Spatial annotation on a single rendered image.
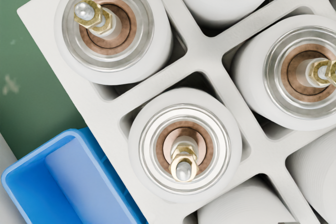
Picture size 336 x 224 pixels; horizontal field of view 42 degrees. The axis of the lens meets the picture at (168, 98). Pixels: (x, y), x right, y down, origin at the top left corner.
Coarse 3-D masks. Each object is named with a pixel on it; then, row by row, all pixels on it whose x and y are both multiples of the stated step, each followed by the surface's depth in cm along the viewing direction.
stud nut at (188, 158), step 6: (180, 156) 28; (186, 156) 28; (192, 156) 29; (174, 162) 28; (192, 162) 28; (168, 168) 28; (174, 168) 28; (192, 168) 28; (198, 168) 28; (174, 174) 28; (192, 174) 28
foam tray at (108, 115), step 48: (48, 0) 43; (288, 0) 42; (48, 48) 43; (192, 48) 43; (96, 96) 43; (144, 96) 43; (240, 96) 43; (288, 144) 43; (144, 192) 44; (288, 192) 43
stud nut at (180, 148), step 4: (176, 148) 32; (180, 148) 32; (184, 148) 32; (188, 148) 32; (192, 148) 32; (176, 152) 32; (188, 152) 32; (192, 152) 32; (172, 156) 32; (196, 156) 32
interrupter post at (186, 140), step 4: (180, 136) 36; (184, 136) 36; (188, 136) 36; (176, 140) 35; (180, 140) 34; (184, 140) 33; (188, 140) 34; (192, 140) 35; (172, 144) 35; (176, 144) 33; (180, 144) 33; (184, 144) 33; (188, 144) 33; (192, 144) 33; (196, 144) 35; (172, 148) 33; (196, 148) 33; (172, 152) 33; (196, 152) 33; (196, 160) 33
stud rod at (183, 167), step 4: (180, 152) 32; (184, 152) 32; (180, 164) 27; (184, 164) 27; (188, 164) 28; (176, 168) 27; (180, 168) 27; (184, 168) 27; (188, 168) 27; (176, 172) 27; (180, 172) 27; (184, 172) 27; (188, 172) 27; (176, 176) 27; (180, 176) 27; (184, 176) 27; (188, 176) 27; (180, 180) 27; (184, 180) 27
